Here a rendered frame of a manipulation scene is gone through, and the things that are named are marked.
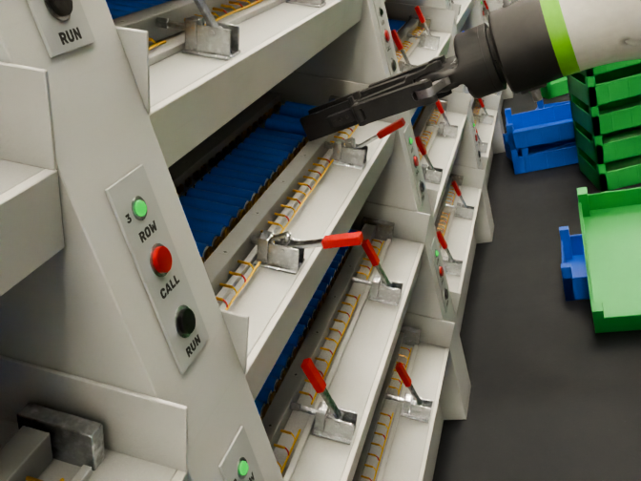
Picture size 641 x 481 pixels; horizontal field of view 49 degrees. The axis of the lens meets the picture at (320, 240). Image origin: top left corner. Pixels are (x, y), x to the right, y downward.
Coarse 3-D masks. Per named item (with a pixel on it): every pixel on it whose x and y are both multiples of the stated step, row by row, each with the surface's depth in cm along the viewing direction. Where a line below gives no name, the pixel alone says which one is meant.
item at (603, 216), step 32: (608, 192) 146; (640, 192) 145; (608, 224) 148; (640, 224) 145; (608, 256) 143; (640, 256) 141; (608, 288) 139; (640, 288) 137; (608, 320) 131; (640, 320) 129
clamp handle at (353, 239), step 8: (360, 232) 61; (288, 240) 63; (304, 240) 63; (312, 240) 63; (320, 240) 62; (328, 240) 62; (336, 240) 61; (344, 240) 61; (352, 240) 61; (360, 240) 61; (296, 248) 63; (304, 248) 63
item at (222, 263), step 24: (312, 144) 85; (288, 168) 78; (312, 168) 83; (264, 192) 72; (288, 192) 75; (264, 216) 68; (240, 240) 63; (216, 264) 59; (216, 288) 58; (240, 288) 59
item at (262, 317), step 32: (288, 96) 105; (320, 96) 103; (320, 160) 87; (384, 160) 98; (320, 192) 79; (352, 192) 80; (288, 224) 72; (320, 224) 72; (320, 256) 68; (256, 288) 61; (288, 288) 61; (224, 320) 49; (256, 320) 57; (288, 320) 60; (256, 352) 53; (256, 384) 54
